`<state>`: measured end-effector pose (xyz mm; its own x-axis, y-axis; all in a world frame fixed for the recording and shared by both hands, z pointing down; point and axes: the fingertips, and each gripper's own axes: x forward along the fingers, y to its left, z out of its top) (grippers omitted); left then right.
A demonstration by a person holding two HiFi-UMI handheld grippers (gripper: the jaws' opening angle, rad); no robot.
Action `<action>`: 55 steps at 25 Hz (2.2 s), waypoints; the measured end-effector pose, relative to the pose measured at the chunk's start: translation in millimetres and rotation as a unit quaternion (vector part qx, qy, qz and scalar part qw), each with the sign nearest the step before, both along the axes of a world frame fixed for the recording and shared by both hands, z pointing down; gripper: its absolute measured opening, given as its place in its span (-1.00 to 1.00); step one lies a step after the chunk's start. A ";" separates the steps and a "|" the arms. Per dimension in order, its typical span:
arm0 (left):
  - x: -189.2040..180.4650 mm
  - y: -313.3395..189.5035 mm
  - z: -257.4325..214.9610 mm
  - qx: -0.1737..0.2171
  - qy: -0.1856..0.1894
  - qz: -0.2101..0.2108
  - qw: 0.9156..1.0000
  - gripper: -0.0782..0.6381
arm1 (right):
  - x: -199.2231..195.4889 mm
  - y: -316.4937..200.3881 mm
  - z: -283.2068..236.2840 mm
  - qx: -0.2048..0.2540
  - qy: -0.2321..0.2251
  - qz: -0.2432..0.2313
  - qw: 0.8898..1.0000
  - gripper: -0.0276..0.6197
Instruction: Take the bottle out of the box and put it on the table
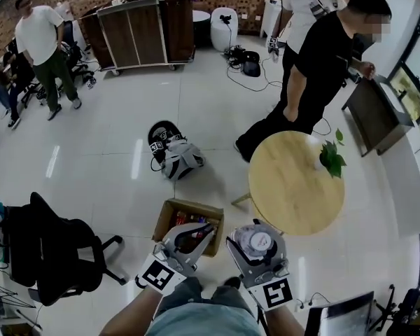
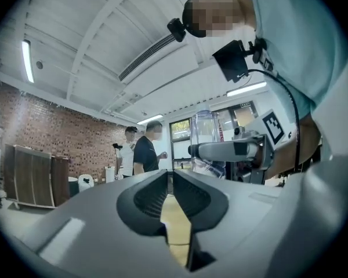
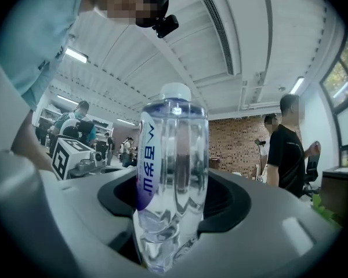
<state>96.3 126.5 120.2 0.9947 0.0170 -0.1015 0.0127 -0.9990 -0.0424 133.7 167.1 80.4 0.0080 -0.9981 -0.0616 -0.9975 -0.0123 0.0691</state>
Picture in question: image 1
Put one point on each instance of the person's left forearm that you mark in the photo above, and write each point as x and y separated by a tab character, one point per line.
129	317

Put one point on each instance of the spare hand-held gripper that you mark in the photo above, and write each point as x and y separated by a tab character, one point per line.
158	146

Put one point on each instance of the brown wooden cart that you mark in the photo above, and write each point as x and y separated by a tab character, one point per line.
143	33

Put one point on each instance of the black framed window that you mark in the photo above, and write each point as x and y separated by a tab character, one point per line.
413	65

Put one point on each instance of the black floor bag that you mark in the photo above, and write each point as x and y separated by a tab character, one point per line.
251	68

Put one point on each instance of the white power strip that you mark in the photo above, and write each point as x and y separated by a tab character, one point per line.
299	304

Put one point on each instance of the black tripod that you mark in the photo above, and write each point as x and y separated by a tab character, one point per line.
7	294

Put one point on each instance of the white round stool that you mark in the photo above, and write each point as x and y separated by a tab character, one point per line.
224	30

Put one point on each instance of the black chair base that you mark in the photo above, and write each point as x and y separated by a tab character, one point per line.
388	308

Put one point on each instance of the person's dark trouser legs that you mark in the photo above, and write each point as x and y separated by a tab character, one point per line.
196	292

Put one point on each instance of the person's right forearm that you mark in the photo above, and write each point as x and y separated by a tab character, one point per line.
283	322

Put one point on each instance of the brown cardboard box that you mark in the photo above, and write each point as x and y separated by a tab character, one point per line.
162	219

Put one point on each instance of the dark wooden side cabinet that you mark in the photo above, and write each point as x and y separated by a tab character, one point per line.
374	117

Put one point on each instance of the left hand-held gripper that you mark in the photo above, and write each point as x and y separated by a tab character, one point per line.
161	275

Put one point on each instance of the white cabinet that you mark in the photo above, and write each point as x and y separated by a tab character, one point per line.
273	16

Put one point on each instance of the person's light blue shirt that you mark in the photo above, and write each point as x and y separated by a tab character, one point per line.
203	322

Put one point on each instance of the potted green plant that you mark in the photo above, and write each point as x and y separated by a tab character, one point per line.
332	156

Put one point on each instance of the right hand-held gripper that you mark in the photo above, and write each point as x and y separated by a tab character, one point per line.
274	290

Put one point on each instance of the clear plastic bottle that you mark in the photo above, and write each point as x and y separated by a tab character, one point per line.
257	241

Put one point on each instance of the round wooden table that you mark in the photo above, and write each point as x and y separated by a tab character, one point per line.
294	194

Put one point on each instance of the grey backpack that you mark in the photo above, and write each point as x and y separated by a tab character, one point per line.
182	161

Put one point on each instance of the black office chair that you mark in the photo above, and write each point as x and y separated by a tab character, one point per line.
52	243

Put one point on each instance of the black helmet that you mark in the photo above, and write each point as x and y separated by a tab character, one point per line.
161	129

